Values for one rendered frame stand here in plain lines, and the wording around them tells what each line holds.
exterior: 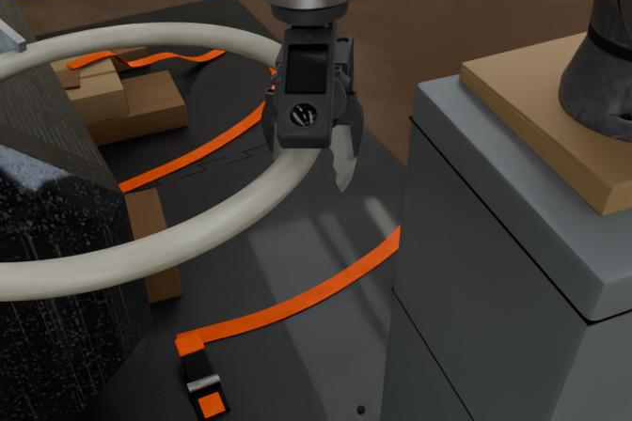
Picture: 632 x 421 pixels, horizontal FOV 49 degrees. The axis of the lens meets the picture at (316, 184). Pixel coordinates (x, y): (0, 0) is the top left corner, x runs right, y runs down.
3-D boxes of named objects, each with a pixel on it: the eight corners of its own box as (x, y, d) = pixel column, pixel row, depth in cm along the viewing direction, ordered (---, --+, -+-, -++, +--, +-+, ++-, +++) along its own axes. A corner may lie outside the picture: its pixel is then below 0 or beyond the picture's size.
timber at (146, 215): (182, 295, 175) (177, 262, 167) (134, 307, 171) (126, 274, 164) (162, 219, 196) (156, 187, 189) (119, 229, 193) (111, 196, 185)
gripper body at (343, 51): (356, 86, 74) (355, -24, 66) (349, 130, 67) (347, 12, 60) (286, 85, 75) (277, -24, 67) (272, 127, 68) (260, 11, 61)
